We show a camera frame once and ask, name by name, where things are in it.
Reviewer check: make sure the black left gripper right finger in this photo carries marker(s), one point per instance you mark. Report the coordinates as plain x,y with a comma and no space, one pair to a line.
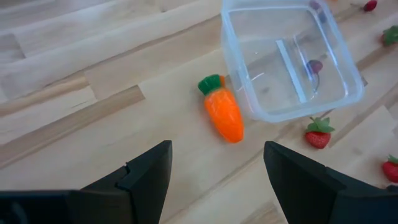
304,193

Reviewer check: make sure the red toy strawberry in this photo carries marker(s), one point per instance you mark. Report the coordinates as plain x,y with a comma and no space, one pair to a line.
391,35
391,171
317,140

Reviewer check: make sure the clear plastic tupperware container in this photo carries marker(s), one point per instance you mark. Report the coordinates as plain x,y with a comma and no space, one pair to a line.
280,93

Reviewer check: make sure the dark red toy raspberry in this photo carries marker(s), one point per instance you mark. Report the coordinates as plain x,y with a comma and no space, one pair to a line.
370,5

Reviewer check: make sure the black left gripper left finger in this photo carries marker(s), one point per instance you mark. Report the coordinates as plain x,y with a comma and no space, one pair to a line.
146,186

